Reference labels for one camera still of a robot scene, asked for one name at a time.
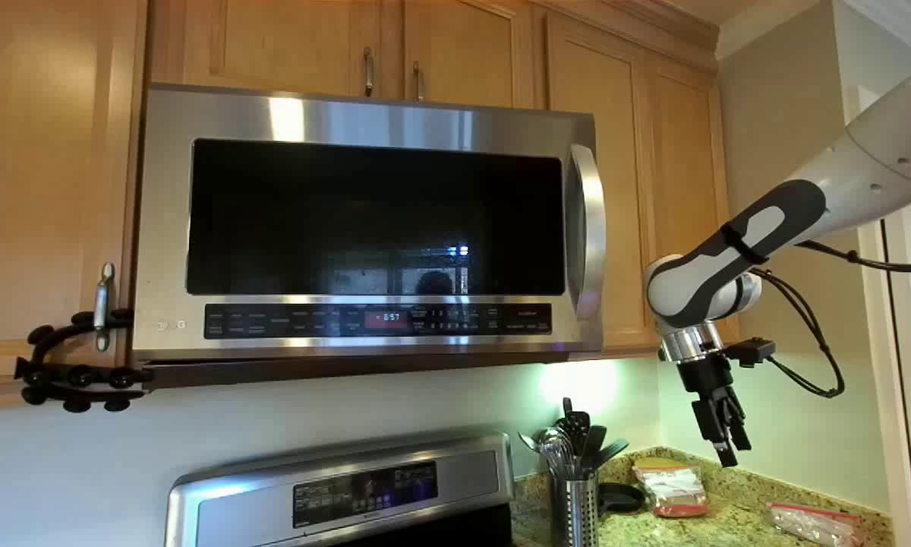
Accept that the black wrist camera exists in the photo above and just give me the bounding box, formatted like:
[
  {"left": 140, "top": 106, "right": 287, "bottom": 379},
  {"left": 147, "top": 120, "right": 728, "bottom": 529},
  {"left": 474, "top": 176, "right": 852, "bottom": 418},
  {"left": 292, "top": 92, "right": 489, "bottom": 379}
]
[{"left": 724, "top": 337, "right": 780, "bottom": 372}]

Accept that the clear plastic bag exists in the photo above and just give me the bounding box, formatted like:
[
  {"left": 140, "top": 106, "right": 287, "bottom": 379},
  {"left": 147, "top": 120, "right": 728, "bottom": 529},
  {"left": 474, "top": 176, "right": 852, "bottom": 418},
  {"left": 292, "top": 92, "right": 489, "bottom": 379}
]
[{"left": 770, "top": 501, "right": 876, "bottom": 547}]

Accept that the wooden cabinet door beside tripod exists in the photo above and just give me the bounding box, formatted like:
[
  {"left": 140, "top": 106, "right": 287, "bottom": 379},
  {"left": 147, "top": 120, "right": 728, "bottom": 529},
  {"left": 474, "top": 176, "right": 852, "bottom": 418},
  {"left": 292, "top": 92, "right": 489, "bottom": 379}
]
[{"left": 0, "top": 0, "right": 151, "bottom": 394}]

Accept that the red white food package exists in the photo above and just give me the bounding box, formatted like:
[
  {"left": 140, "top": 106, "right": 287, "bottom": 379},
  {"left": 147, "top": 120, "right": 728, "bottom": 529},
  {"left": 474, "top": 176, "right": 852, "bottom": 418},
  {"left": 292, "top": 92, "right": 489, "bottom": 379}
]
[{"left": 633, "top": 456, "right": 714, "bottom": 522}]

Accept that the silver handle of narrow door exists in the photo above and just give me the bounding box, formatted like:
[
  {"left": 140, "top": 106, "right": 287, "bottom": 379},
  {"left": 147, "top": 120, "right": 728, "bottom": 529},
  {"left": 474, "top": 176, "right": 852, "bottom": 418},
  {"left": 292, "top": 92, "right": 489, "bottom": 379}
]
[{"left": 408, "top": 57, "right": 427, "bottom": 106}]

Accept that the stainless steel stove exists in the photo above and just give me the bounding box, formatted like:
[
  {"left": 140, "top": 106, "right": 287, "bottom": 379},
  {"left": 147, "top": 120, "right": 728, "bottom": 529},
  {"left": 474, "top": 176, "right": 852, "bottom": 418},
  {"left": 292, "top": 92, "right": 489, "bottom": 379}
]
[{"left": 163, "top": 428, "right": 518, "bottom": 547}]

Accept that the narrow wooden cabinet door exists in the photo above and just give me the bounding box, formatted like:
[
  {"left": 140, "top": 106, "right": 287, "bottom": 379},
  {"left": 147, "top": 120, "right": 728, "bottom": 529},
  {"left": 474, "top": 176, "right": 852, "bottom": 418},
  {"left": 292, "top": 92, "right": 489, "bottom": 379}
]
[{"left": 400, "top": 0, "right": 540, "bottom": 115}]

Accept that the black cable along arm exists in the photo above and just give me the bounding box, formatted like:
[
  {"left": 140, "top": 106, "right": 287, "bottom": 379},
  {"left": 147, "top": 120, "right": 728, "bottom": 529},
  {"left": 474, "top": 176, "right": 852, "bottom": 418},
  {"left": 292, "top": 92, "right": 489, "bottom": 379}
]
[{"left": 795, "top": 237, "right": 911, "bottom": 278}]

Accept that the silver whisk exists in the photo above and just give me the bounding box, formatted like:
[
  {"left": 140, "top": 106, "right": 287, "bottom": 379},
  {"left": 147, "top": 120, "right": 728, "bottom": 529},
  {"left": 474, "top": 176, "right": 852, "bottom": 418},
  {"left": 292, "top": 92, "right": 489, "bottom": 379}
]
[{"left": 515, "top": 426, "right": 569, "bottom": 481}]

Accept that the black spatula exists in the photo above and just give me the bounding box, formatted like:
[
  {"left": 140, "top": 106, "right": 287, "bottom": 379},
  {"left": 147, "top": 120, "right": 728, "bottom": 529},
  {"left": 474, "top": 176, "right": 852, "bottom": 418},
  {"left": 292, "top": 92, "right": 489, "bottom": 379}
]
[{"left": 558, "top": 394, "right": 593, "bottom": 481}]

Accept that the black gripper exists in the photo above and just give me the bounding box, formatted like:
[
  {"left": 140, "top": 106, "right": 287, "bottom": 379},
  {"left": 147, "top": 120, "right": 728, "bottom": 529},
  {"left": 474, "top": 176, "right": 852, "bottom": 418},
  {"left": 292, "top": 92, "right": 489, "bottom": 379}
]
[{"left": 675, "top": 350, "right": 757, "bottom": 471}]

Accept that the silver cabinet handle holding tripod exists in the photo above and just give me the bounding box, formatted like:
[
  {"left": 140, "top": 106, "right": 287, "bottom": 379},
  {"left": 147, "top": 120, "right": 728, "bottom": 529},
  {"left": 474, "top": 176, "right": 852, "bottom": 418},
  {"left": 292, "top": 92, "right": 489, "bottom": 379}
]
[{"left": 90, "top": 257, "right": 123, "bottom": 357}]

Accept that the stainless steel microwave body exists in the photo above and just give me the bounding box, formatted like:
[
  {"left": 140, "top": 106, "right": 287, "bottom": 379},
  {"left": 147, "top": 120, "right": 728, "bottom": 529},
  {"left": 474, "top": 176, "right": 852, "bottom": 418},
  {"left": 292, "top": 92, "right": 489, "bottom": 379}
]
[{"left": 132, "top": 346, "right": 584, "bottom": 393}]

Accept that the black looped wrist cable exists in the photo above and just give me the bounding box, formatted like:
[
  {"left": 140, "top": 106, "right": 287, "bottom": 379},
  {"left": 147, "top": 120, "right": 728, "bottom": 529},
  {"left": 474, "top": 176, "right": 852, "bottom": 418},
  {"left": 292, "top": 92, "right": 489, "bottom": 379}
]
[{"left": 752, "top": 263, "right": 851, "bottom": 400}]

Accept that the metal utensil holder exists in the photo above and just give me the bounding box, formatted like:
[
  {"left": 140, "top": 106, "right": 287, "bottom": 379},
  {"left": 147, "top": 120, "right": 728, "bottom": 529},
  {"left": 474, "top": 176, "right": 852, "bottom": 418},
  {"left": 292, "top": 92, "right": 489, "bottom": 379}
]
[{"left": 547, "top": 471, "right": 601, "bottom": 547}]

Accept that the tall wooden cabinet door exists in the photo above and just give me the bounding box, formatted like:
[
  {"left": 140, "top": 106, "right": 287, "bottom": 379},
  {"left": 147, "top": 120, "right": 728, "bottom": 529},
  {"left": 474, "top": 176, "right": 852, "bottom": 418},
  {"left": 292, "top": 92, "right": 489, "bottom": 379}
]
[{"left": 543, "top": 9, "right": 735, "bottom": 358}]

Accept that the small black object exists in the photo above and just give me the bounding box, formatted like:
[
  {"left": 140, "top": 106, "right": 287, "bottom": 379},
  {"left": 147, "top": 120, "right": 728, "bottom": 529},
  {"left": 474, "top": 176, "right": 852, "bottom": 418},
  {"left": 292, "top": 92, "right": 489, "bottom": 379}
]
[{"left": 595, "top": 481, "right": 650, "bottom": 516}]

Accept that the black kitchen utensil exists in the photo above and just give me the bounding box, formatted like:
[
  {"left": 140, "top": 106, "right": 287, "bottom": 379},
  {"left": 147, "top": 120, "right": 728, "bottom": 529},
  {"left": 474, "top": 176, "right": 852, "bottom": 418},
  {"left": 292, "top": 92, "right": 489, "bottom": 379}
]
[{"left": 584, "top": 435, "right": 633, "bottom": 476}]

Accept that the wide wooden cabinet door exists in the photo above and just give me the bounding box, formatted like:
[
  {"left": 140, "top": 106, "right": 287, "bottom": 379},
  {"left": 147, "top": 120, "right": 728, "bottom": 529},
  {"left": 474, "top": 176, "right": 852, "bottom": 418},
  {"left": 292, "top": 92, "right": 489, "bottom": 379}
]
[{"left": 148, "top": 0, "right": 403, "bottom": 102}]

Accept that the silver handle of wide door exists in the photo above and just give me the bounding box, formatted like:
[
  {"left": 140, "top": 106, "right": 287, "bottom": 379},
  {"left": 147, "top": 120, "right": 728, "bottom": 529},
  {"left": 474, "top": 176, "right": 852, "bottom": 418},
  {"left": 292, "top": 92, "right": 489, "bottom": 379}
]
[{"left": 358, "top": 45, "right": 380, "bottom": 102}]

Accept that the stainless steel microwave door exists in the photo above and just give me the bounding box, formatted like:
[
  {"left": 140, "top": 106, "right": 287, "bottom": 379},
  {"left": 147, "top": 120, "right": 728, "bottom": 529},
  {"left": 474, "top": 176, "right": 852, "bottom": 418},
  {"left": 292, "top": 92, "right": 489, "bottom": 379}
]
[{"left": 132, "top": 83, "right": 609, "bottom": 366}]

